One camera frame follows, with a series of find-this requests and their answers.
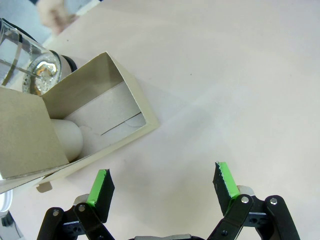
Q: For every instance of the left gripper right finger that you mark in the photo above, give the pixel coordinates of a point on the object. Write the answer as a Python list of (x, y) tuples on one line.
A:
[(230, 197)]

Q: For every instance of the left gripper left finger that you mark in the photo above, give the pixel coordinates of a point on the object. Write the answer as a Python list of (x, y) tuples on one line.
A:
[(100, 200)]

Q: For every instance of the glass French press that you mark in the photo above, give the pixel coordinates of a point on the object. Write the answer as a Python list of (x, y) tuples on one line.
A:
[(42, 72)]

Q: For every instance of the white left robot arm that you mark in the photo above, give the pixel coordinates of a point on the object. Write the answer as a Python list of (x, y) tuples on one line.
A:
[(6, 207)]

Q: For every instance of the white paper cup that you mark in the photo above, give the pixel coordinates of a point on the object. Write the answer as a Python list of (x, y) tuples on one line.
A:
[(68, 140)]

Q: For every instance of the paper cup with black rim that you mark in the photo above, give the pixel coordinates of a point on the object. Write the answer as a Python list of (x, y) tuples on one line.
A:
[(67, 66)]

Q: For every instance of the person's right hand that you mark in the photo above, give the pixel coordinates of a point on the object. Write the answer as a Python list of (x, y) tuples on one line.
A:
[(53, 15)]

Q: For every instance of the small cardboard box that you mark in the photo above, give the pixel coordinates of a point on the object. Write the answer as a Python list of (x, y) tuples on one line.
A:
[(136, 100)]

